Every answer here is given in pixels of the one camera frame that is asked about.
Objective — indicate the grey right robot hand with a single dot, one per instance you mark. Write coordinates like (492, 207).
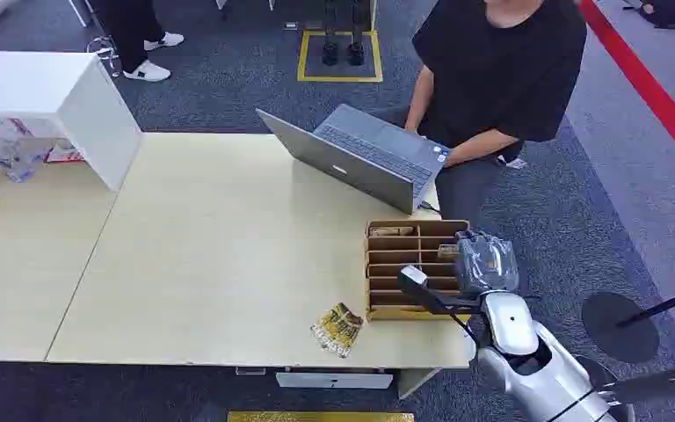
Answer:
(485, 265)

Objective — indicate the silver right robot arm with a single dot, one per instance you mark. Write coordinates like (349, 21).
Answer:
(538, 367)

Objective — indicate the small brown card in box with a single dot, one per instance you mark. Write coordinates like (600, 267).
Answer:
(447, 251)

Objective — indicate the wooden card sorting box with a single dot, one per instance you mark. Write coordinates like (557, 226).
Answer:
(396, 271)

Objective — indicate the black round stand base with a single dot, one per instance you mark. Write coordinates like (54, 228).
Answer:
(617, 335)

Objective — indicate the grey open laptop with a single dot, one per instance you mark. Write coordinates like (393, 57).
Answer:
(366, 157)

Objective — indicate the yellow printed card pack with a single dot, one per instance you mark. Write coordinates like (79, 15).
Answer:
(337, 329)

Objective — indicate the thin black stand pole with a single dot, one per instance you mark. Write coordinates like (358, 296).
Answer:
(663, 304)

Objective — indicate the white desk drawer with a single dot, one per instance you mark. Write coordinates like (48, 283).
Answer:
(333, 380)

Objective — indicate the person at the laptop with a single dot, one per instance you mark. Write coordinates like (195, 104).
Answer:
(497, 70)

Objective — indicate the thick black pole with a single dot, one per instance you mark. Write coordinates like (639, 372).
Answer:
(658, 383)

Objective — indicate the yellow floor strip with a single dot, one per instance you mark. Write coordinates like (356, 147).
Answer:
(320, 417)

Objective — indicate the red floor tape line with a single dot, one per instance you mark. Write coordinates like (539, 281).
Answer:
(646, 84)

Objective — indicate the black robot legs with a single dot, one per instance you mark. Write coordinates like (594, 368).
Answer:
(343, 41)

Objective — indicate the yellow tape square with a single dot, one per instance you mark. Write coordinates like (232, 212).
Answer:
(301, 58)

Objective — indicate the black bag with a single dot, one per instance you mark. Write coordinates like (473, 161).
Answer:
(669, 11)

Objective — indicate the standing person with white shoes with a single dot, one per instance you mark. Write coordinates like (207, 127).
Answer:
(131, 35)

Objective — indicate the red and white paper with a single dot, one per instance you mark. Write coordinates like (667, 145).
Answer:
(64, 152)

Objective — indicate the white cabinet box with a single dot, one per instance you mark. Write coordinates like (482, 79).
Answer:
(52, 93)

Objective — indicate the clear plastic bag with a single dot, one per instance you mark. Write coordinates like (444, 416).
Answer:
(11, 148)

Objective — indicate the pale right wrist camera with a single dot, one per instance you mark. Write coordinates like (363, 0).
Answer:
(413, 277)

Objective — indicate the clear desk bracket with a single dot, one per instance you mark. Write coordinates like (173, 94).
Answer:
(251, 371)

